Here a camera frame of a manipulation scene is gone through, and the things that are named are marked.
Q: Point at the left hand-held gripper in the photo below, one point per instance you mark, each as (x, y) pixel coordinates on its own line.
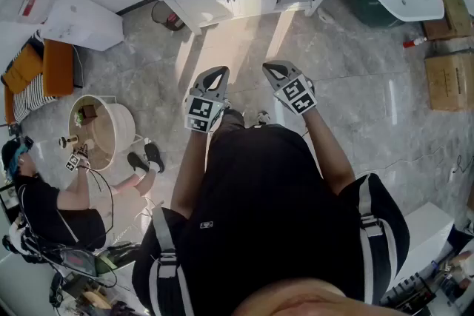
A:
(201, 111)

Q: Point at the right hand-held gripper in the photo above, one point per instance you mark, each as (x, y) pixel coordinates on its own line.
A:
(296, 94)

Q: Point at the person's right forearm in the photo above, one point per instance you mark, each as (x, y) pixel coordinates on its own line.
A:
(329, 155)

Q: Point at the person's left forearm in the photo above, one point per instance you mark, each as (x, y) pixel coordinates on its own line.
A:
(185, 177)

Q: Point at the person's left shoe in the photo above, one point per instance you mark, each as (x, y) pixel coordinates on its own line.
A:
(226, 104)

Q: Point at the person's shoe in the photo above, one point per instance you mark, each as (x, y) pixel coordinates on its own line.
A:
(263, 117)
(226, 104)

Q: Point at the person's black trousers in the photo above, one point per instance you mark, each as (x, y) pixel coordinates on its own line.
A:
(232, 120)

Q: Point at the person's right shoe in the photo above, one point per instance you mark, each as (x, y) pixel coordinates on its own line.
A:
(263, 117)

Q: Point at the black mesh waste bin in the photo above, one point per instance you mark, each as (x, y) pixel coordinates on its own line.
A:
(168, 16)

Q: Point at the round beige side table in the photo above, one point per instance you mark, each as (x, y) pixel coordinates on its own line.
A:
(111, 129)

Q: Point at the small brown box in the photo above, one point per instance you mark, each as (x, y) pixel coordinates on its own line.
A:
(89, 111)

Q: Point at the red and white bottle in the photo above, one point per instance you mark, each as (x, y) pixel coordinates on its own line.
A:
(411, 43)

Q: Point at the small green plant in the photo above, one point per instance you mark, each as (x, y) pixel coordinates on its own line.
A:
(78, 119)

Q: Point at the person's black shirt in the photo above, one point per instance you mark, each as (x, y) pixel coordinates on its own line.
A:
(266, 214)

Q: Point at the white rectangular box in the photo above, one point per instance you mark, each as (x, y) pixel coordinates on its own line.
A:
(81, 22)

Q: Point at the cardboard box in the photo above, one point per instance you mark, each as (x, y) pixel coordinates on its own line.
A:
(450, 81)
(450, 18)

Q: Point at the orange pillow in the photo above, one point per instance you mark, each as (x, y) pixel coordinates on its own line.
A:
(23, 68)

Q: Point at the red and white sticker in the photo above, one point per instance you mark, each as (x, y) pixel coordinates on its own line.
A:
(29, 1)

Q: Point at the white low platform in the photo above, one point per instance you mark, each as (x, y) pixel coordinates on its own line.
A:
(426, 233)

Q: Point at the person's face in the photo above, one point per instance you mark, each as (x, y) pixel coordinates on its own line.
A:
(314, 299)

